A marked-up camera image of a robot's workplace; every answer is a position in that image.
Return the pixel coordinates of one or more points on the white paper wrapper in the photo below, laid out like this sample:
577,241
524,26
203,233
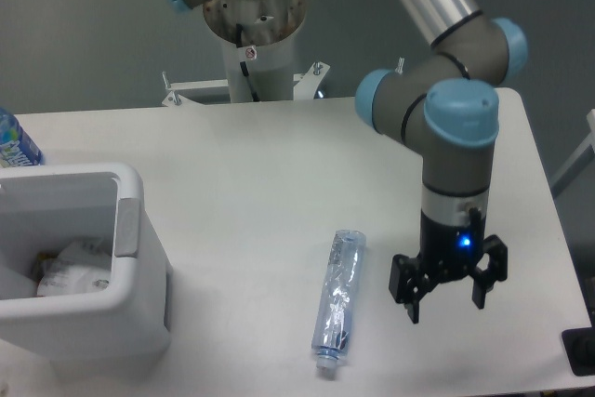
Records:
82,267

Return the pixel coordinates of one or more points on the crushed clear plastic bottle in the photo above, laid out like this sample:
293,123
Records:
331,335

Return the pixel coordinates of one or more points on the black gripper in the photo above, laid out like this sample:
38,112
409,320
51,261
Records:
447,253

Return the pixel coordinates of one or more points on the black table clamp mount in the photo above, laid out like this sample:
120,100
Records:
579,347

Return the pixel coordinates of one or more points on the blue labelled water bottle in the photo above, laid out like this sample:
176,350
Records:
17,147

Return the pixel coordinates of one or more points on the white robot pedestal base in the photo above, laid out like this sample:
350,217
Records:
258,44

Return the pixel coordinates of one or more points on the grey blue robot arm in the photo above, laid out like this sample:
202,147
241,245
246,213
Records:
445,110

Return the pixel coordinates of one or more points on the white trash can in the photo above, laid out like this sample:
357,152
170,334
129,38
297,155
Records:
43,209

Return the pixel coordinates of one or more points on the white frame at right edge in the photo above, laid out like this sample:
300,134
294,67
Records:
578,160

